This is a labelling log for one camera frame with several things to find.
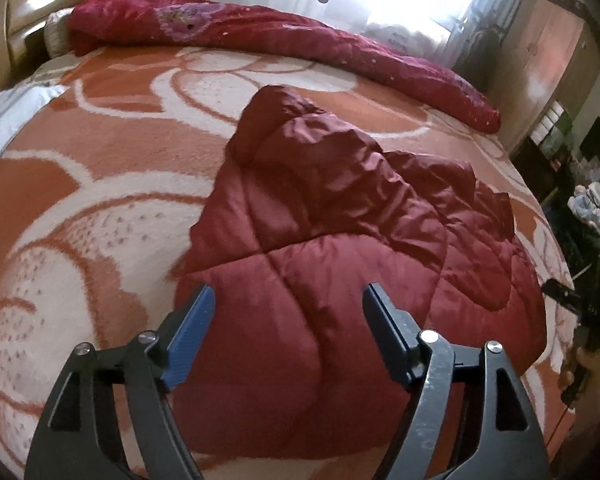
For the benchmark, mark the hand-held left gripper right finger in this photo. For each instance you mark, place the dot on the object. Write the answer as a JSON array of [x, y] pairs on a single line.
[[385, 335]]

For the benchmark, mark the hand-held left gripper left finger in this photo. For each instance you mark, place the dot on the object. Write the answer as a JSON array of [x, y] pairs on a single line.
[[192, 340]]

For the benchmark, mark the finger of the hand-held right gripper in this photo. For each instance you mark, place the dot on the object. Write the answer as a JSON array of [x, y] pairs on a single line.
[[560, 294]]

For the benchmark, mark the red quilted jacket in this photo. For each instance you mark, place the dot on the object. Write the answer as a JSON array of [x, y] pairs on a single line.
[[330, 210]]

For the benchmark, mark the person's right hand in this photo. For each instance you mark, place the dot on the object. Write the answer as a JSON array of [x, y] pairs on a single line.
[[580, 375]]

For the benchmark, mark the pile of plastic bags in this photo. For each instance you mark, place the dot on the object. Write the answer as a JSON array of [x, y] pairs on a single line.
[[592, 205]]

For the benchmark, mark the cluttered shelf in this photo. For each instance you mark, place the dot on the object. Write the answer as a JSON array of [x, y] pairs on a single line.
[[555, 130]]

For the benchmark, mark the orange white floral blanket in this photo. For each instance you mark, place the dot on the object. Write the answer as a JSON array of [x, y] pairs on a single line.
[[80, 185]]

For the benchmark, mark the wooden wardrobe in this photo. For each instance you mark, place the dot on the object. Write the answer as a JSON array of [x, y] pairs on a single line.
[[545, 60]]

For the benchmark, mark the white grey bed sheet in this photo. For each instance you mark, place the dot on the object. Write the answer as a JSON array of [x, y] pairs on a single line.
[[10, 120]]

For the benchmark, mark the white printed pillow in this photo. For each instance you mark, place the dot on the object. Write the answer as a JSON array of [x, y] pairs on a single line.
[[405, 35]]

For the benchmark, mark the red patterned duvet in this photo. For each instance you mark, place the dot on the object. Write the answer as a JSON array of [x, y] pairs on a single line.
[[280, 35]]

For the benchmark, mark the small white pillow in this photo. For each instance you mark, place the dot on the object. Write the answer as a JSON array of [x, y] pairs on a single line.
[[57, 35]]

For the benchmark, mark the wooden headboard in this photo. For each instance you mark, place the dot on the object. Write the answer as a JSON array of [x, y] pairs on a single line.
[[30, 0]]

